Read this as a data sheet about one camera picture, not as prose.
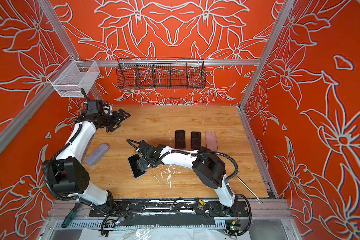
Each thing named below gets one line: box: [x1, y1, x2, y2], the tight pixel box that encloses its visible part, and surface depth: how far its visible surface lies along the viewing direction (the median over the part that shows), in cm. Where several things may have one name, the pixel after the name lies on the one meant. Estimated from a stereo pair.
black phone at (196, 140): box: [191, 131, 202, 150], surface depth 100 cm
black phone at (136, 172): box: [128, 153, 146, 179], surface depth 91 cm
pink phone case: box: [205, 131, 218, 150], surface depth 102 cm
